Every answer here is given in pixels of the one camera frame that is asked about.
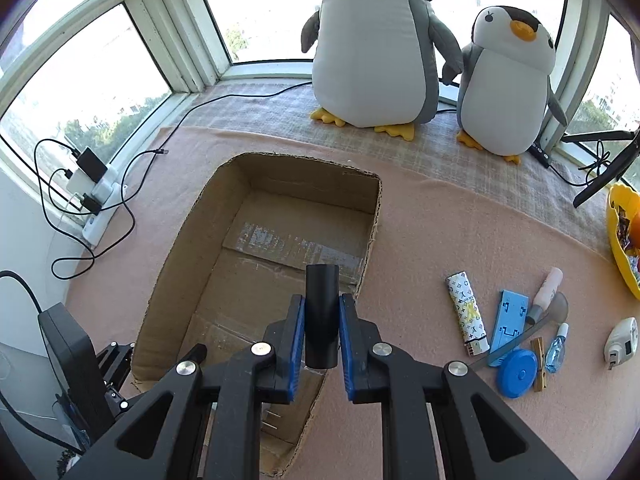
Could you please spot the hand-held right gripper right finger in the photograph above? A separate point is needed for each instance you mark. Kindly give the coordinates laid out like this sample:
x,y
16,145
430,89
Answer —
x,y
347,345

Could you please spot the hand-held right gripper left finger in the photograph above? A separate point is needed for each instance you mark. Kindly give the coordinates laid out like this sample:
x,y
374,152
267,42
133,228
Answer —
x,y
295,340

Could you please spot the black cylinder tube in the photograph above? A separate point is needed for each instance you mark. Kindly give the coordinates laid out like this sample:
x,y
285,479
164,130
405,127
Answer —
x,y
321,310

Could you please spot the cardboard box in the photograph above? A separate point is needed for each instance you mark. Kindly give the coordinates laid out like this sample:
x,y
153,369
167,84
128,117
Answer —
x,y
250,280

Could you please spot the white patterned lighter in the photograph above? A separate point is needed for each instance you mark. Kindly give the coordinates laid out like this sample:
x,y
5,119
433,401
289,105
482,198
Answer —
x,y
466,312

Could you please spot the pink blanket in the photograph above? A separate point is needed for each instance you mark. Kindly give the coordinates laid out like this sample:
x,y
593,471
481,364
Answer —
x,y
450,240

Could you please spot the blue round tape measure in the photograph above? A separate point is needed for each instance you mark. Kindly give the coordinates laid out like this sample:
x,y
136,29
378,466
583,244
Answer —
x,y
518,373

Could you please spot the wooden clothespin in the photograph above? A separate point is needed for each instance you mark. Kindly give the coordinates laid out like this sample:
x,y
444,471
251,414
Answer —
x,y
539,365

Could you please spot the pink tube bottle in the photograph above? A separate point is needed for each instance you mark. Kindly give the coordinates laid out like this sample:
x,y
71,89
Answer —
x,y
545,295

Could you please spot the grey plastic shoehorn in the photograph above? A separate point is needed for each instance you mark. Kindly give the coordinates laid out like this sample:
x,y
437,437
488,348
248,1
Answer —
x,y
552,316

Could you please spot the small blue spray bottle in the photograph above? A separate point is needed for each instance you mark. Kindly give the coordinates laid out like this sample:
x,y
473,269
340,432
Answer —
x,y
556,350

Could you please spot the black monitor device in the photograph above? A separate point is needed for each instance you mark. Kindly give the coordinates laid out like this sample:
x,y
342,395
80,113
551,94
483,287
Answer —
x,y
67,365

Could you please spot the grey checked cloth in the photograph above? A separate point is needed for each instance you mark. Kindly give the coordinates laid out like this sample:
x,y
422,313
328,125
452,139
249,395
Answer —
x,y
280,110

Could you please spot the white power strip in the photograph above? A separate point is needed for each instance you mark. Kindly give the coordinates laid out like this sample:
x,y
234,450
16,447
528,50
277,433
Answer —
x,y
102,200

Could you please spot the white charger block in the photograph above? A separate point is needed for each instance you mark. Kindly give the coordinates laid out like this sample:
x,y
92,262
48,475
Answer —
x,y
77,182

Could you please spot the black power adapter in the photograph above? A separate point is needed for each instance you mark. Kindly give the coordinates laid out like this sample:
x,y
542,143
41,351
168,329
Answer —
x,y
90,162

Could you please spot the yellow bowl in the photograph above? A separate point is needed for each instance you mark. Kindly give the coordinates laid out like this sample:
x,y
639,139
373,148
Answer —
x,y
619,240

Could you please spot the large penguin plush toy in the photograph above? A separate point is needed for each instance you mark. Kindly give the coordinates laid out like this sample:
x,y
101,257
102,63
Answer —
x,y
372,45

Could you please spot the small penguin plush toy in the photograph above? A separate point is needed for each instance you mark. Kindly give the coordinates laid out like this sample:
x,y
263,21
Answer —
x,y
505,80

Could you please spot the black tripod stand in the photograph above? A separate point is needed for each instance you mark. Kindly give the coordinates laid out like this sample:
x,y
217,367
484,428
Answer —
x,y
607,170

